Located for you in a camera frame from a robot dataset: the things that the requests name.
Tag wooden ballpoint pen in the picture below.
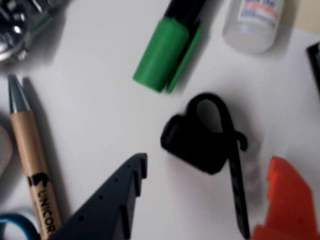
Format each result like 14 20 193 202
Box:
7 73 63 240

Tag green black marker pen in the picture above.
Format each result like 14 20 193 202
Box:
132 0 208 95

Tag white eye drop bottle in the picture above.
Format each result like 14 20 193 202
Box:
222 0 285 55

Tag beige masking tape strip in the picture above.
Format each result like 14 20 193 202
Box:
282 0 320 33

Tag white earbuds case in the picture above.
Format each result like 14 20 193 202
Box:
0 124 13 176

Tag blue handled scissors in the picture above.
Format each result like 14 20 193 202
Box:
0 212 38 240

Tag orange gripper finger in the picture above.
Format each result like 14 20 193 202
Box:
249 156 315 240

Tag silver wristwatch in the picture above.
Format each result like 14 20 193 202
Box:
0 0 71 63

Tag black cylindrical battery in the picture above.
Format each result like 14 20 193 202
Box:
306 41 320 98

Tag black bike light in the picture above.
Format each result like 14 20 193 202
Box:
160 92 251 240

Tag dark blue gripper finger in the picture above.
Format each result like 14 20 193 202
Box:
49 152 148 240

